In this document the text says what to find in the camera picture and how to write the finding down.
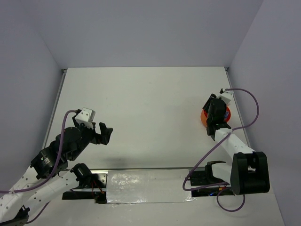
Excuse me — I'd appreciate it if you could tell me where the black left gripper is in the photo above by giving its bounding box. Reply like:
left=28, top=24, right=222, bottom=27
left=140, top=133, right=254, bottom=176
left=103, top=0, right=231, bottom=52
left=70, top=115, right=113, bottom=161

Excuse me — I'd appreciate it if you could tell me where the small blue cap bottle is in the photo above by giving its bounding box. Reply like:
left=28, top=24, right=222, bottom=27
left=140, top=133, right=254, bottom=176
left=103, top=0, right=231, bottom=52
left=224, top=112, right=230, bottom=118

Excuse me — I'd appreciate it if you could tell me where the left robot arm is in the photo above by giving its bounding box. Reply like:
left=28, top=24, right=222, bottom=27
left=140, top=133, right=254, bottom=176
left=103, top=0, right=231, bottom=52
left=0, top=122, right=113, bottom=226

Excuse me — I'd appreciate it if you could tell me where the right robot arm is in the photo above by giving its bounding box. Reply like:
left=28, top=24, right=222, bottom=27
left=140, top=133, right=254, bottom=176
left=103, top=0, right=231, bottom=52
left=203, top=89, right=270, bottom=195

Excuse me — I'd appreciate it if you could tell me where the orange round organizer container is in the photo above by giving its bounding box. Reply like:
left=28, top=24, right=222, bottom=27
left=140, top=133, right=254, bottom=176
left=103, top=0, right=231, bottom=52
left=200, top=107, right=231, bottom=128

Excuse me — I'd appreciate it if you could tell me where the silver foil covered panel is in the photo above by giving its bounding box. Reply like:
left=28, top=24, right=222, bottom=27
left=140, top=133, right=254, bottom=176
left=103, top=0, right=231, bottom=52
left=106, top=169, right=193, bottom=204

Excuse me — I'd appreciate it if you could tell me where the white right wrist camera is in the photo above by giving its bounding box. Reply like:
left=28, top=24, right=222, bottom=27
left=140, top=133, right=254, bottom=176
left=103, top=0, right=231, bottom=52
left=216, top=89, right=234, bottom=106

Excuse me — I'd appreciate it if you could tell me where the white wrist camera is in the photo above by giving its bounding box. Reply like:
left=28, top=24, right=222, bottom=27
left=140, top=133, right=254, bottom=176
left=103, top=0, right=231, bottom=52
left=216, top=89, right=234, bottom=106
left=75, top=108, right=95, bottom=129

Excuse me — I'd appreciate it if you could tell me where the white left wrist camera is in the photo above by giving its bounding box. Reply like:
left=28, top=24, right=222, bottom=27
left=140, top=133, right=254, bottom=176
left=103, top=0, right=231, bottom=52
left=75, top=108, right=95, bottom=129

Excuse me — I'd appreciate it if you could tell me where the right aluminium table rail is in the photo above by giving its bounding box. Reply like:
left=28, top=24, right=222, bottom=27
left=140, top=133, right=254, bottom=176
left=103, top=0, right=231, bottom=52
left=224, top=67, right=250, bottom=146

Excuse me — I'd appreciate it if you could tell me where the aluminium table rail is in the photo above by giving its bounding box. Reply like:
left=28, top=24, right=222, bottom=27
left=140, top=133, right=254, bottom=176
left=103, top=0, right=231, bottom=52
left=42, top=69, right=67, bottom=149
left=224, top=67, right=250, bottom=146

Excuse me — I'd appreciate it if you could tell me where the left aluminium table rail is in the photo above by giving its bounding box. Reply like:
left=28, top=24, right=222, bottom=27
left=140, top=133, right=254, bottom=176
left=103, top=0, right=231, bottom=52
left=42, top=69, right=67, bottom=149

